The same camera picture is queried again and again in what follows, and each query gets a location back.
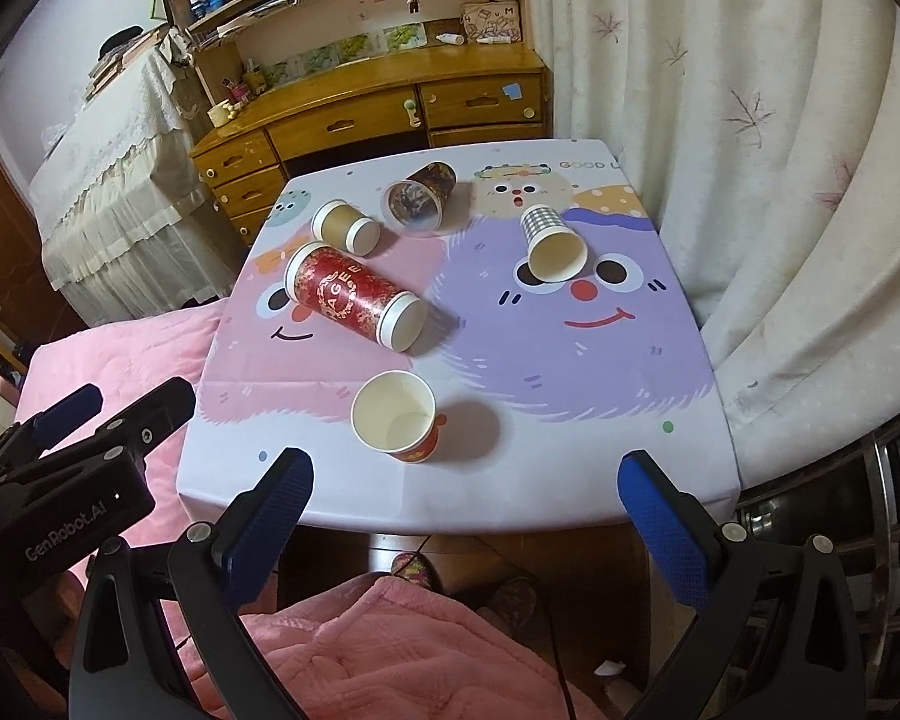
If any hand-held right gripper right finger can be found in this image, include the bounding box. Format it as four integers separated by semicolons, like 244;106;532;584
617;450;868;720

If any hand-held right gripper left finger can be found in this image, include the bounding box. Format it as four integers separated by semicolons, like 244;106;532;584
67;447;316;720

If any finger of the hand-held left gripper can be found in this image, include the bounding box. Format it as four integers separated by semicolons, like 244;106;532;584
0;382;104;467
92;377;197;457

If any short red paper cup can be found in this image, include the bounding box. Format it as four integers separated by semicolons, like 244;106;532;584
350;370;446;464

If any tall red patterned cup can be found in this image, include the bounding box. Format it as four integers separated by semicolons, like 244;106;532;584
283;241;427;353

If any small brown paper cup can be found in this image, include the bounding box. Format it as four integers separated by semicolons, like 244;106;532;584
311;199;381;254

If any checked paper cup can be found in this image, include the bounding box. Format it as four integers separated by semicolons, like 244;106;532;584
520;204;589;280

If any dark printed paper cup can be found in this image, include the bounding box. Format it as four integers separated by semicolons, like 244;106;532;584
380;160;458;233

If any pink fleece blanket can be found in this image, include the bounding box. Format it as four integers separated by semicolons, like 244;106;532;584
15;304;230;578

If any patterned slipper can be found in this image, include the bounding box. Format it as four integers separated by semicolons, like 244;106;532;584
390;551;440;595
487;576;541;627

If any brown wooden door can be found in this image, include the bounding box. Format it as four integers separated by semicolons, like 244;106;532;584
0;136;68;331

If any pink fleece clothing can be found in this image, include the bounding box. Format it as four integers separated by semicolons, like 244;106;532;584
172;576;646;720

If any cartoon printed tablecloth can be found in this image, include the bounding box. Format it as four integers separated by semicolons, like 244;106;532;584
178;137;741;537

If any white lace furniture cover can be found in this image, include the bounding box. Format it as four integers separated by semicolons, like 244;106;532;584
28;26;230;323

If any white leaf print curtain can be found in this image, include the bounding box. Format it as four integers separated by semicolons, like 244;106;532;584
521;0;900;481

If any wooden desk with drawers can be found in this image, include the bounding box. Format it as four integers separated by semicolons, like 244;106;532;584
189;41;552;245

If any doodled cardboard box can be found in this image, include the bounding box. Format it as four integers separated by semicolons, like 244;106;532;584
461;1;524;44

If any black cable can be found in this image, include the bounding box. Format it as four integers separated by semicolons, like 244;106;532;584
544;592;575;720

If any metal chair frame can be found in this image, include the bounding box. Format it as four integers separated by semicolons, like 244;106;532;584
735;420;900;691

